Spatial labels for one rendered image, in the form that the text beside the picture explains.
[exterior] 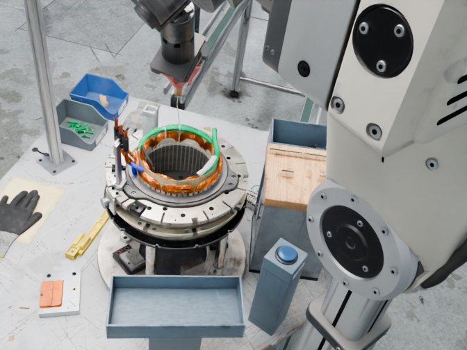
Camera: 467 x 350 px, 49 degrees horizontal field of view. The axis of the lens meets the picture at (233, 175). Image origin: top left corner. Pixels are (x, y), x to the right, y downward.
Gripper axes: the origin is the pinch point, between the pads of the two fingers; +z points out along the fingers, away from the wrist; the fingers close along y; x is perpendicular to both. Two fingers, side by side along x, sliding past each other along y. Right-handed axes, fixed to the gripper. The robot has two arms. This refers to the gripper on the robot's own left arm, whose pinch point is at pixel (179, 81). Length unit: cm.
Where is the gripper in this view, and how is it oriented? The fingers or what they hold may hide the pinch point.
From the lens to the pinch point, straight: 101.4
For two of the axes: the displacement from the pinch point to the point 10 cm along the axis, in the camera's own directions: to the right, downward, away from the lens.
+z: -0.7, 4.2, 9.1
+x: 9.3, 3.7, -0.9
